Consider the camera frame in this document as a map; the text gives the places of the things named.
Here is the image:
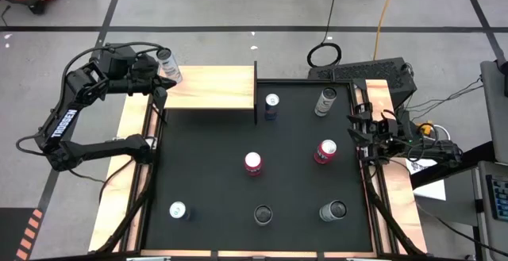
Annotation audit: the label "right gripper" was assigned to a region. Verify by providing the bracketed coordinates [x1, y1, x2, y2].
[347, 112, 400, 155]

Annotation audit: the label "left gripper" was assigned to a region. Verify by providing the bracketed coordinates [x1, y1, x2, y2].
[126, 54, 178, 111]

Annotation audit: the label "silver blue Celsius can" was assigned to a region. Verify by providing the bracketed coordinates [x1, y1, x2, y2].
[156, 47, 184, 85]

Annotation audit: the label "white Celsius tropical can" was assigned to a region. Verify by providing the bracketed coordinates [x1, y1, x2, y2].
[314, 86, 338, 118]

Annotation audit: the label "red Fanta can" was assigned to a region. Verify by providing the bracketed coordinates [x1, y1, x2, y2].
[244, 152, 264, 178]
[313, 139, 338, 166]

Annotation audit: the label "blue silver Red Bull can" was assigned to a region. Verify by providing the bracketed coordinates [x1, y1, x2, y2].
[168, 201, 192, 221]
[264, 93, 281, 121]

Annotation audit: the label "white blue-banded beverage can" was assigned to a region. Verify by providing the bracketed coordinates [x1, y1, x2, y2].
[318, 199, 348, 223]

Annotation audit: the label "black computer tower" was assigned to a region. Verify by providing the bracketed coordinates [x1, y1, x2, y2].
[307, 56, 418, 109]

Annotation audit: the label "orange power splitter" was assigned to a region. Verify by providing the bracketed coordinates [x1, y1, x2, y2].
[412, 121, 436, 137]

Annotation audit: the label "printed white paper sheet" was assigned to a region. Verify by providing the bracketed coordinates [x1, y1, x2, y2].
[405, 156, 442, 175]

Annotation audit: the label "wooden table side board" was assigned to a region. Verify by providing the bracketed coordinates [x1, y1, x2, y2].
[87, 94, 154, 253]
[364, 79, 429, 254]

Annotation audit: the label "blank white paper sheet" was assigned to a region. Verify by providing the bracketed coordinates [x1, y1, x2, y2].
[412, 179, 448, 202]

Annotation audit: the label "black support beam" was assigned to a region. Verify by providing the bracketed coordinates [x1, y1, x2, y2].
[408, 140, 497, 190]

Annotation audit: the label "dark can bottom centre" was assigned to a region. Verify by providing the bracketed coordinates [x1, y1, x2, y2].
[253, 204, 274, 227]

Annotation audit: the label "grey control console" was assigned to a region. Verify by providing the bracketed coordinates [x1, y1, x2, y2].
[471, 160, 508, 261]

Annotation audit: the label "blue-key keypad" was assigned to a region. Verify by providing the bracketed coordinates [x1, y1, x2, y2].
[486, 173, 508, 223]

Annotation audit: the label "wooden table edge strip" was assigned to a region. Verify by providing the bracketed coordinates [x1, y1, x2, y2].
[140, 248, 376, 259]

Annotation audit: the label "black mat orange stripes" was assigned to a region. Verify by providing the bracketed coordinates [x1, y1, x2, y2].
[0, 207, 44, 261]

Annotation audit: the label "wooden shelf black frame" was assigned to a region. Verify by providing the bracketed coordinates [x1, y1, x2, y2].
[156, 60, 259, 126]

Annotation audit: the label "coiled black cable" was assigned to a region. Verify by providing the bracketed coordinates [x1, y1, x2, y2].
[306, 0, 343, 69]

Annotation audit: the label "white power cable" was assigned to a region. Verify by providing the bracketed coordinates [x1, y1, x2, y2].
[430, 124, 452, 145]

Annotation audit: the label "yellow cable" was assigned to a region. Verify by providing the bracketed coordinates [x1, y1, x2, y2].
[372, 0, 400, 62]

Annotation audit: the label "black table frame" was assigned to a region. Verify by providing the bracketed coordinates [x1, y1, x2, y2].
[89, 79, 429, 261]

